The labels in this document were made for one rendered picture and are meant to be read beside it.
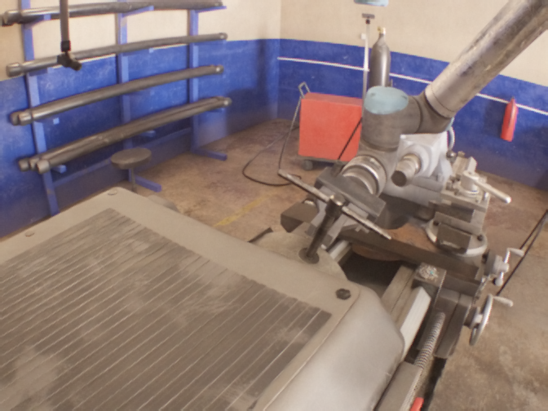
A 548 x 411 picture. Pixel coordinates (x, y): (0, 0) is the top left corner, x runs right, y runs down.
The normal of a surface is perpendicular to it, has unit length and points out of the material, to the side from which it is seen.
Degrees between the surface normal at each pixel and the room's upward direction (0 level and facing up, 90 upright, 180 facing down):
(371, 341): 45
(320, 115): 90
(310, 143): 90
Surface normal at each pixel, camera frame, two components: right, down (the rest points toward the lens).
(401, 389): 0.03, -0.89
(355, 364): 0.61, -0.43
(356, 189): 0.27, -0.73
